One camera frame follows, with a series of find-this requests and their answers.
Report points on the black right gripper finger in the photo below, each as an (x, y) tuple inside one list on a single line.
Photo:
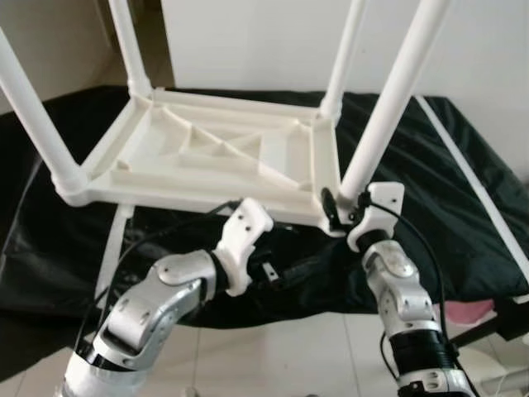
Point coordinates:
[(329, 205)]

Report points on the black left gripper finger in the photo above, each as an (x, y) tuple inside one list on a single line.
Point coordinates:
[(299, 270)]

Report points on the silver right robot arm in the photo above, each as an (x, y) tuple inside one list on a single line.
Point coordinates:
[(401, 298)]

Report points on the grey tape strip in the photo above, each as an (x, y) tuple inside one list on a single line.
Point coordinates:
[(479, 198), (111, 256)]

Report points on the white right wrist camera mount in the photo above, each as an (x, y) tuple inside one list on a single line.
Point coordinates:
[(384, 198)]

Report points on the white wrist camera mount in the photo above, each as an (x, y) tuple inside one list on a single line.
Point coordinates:
[(244, 227), (384, 198)]

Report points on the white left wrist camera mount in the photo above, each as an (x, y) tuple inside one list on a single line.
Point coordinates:
[(244, 227)]

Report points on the black metal table frame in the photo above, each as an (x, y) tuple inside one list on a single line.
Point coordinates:
[(492, 327)]

